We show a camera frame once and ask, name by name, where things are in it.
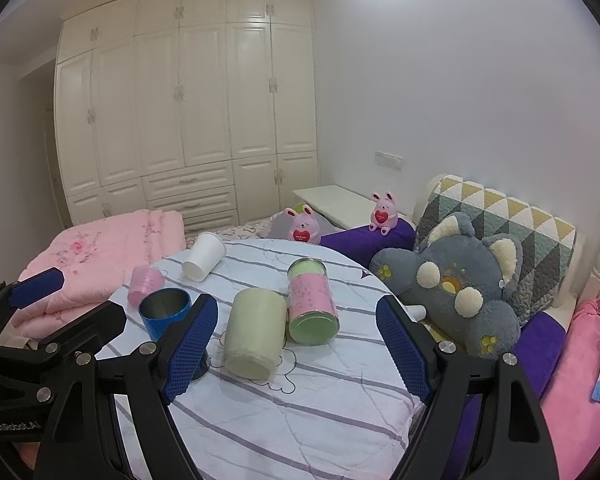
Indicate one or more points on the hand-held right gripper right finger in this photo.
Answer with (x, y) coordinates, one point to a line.
(400, 345)

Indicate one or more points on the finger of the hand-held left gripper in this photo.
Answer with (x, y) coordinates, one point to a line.
(35, 287)
(95, 322)

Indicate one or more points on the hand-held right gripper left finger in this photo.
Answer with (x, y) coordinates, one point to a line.
(190, 345)

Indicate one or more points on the pale green cup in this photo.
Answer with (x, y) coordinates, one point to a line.
(255, 332)

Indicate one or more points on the blue cup with metal inside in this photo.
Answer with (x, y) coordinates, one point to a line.
(155, 329)

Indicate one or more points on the small pink cup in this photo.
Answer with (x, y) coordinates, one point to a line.
(145, 285)

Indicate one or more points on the white paper cup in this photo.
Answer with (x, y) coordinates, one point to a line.
(203, 256)

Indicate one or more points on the pink and green cylindrical cup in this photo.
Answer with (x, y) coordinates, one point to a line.
(312, 305)

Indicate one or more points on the pink floral quilt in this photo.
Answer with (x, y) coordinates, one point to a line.
(90, 255)

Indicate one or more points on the grey cat plush toy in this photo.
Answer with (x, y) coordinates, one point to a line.
(460, 260)

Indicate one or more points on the purple bolster pillow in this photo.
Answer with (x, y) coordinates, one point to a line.
(360, 240)

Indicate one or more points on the patterned bed sheet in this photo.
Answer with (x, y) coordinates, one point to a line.
(245, 230)

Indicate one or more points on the pink rabbit toy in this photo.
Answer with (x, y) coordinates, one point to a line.
(382, 215)
(302, 230)

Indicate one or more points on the purple bed sheet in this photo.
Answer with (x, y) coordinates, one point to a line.
(545, 350)

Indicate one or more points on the white nightstand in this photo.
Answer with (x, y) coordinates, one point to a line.
(330, 200)

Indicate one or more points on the triangle patterned headboard cover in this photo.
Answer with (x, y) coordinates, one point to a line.
(520, 220)

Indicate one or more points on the pink fleece blanket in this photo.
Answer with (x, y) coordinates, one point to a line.
(580, 360)

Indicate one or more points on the cream white wardrobe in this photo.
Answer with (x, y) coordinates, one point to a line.
(190, 100)

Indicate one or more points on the white wall socket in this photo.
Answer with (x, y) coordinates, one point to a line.
(390, 159)

